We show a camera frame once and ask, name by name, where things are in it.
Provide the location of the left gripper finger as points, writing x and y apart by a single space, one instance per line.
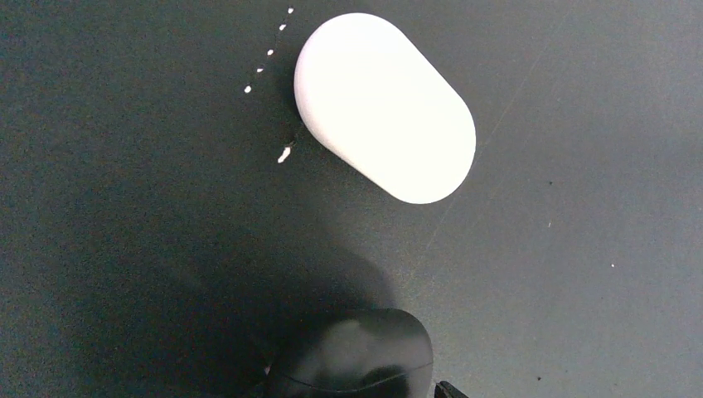
444 389

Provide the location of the white earbud charging case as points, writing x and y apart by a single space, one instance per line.
366 93

